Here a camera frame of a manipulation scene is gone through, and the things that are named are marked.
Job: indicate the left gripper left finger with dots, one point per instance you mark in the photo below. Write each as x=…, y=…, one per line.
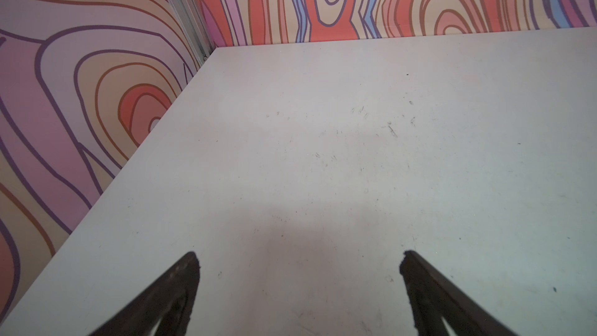
x=164, y=307

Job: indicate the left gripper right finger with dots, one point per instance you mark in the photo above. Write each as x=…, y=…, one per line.
x=437, y=303

